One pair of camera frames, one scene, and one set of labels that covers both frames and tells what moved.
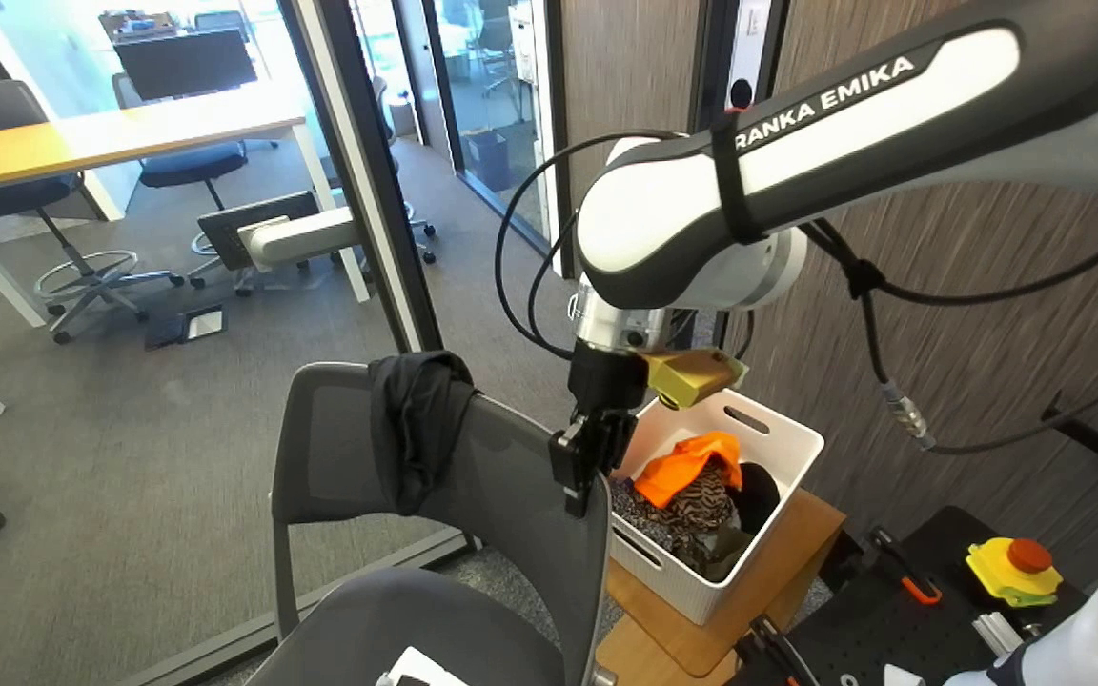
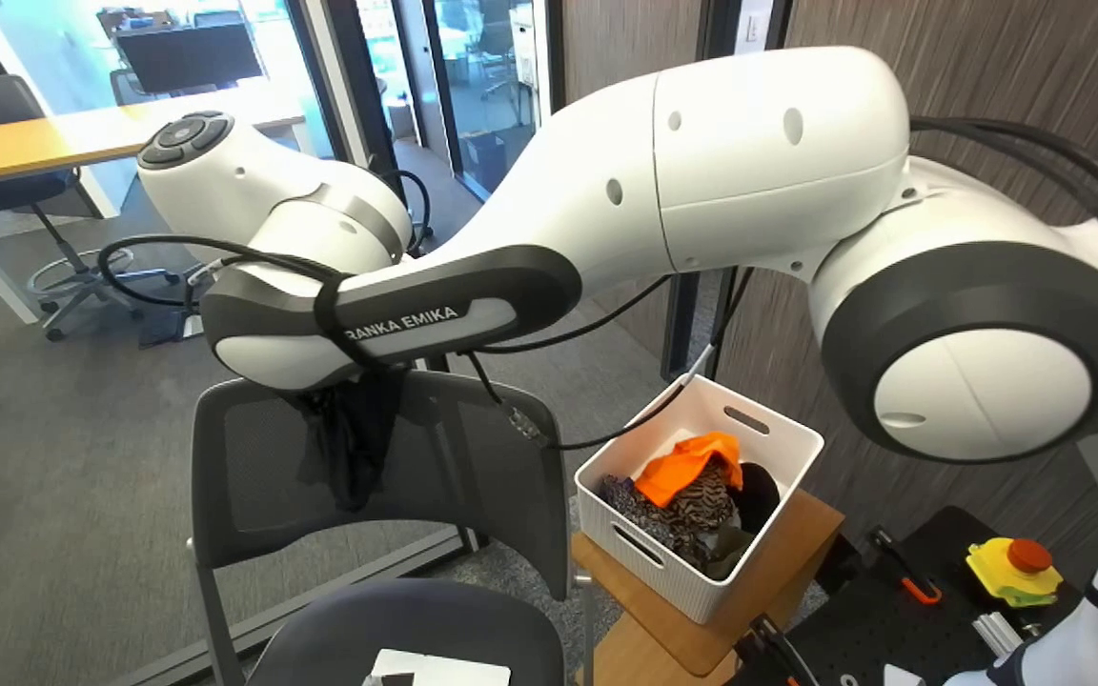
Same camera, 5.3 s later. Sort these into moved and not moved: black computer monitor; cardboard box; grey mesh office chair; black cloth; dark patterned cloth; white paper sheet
Moved: black cloth; grey mesh office chair
Not moved: dark patterned cloth; white paper sheet; black computer monitor; cardboard box
